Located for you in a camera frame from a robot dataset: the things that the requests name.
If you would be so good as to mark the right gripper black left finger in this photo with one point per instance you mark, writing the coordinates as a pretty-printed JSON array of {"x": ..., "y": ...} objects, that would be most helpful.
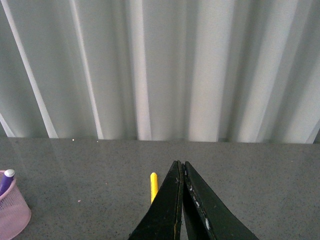
[{"x": 163, "y": 219}]

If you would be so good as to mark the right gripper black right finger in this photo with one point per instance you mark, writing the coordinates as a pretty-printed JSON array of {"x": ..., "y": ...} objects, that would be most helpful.
[{"x": 206, "y": 216}]

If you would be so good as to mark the purple highlighter pen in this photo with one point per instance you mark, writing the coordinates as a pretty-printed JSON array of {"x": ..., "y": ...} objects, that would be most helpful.
[{"x": 7, "y": 178}]

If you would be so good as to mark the pink mesh pen cup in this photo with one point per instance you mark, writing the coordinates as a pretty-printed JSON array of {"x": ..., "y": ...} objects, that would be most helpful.
[{"x": 15, "y": 214}]

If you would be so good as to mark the yellow highlighter pen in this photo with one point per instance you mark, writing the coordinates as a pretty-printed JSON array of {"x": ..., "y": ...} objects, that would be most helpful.
[{"x": 153, "y": 186}]

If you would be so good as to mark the white pleated curtain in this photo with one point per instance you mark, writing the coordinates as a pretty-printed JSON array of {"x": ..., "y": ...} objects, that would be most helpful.
[{"x": 197, "y": 70}]

